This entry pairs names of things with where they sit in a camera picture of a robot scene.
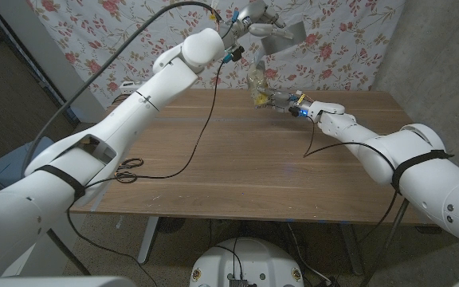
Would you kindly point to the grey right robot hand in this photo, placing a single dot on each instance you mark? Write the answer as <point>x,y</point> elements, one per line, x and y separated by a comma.
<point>287,103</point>

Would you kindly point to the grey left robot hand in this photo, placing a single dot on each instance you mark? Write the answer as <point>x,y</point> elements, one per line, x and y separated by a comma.
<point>259,18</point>

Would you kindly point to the grey duct tape roll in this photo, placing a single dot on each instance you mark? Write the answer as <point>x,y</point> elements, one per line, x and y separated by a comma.
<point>285,42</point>

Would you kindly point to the clear plastic bottle yellow label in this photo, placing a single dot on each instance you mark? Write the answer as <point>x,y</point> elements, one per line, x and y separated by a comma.
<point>258,81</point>

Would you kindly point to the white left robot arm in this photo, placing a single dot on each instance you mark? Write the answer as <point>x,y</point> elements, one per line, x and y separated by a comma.
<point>94,147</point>

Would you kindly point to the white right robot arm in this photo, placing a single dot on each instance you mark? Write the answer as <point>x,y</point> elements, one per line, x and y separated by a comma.
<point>413,167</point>

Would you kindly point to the floral backdrop cloth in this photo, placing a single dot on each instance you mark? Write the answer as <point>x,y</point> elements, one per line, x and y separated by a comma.
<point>333,40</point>

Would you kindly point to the white power strip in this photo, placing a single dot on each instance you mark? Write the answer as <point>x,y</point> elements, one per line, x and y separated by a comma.
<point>128,87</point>

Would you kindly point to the grey table leg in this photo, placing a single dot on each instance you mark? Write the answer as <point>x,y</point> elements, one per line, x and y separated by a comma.
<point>352,251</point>

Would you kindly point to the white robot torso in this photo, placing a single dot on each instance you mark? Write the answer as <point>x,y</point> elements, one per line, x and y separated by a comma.
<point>249,263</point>

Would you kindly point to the black round disc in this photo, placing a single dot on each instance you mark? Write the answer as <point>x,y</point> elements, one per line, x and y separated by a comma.
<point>171,224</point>

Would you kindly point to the white table leg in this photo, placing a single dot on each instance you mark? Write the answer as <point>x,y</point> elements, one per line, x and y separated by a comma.
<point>148,239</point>

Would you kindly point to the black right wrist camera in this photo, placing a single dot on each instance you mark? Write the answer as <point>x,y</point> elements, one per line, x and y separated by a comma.
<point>294,111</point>

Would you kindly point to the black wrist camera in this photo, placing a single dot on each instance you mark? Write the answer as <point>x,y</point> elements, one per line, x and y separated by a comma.
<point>236,53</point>
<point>294,111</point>

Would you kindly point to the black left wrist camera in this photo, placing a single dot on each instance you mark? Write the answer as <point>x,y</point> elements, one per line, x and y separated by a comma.
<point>236,53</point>

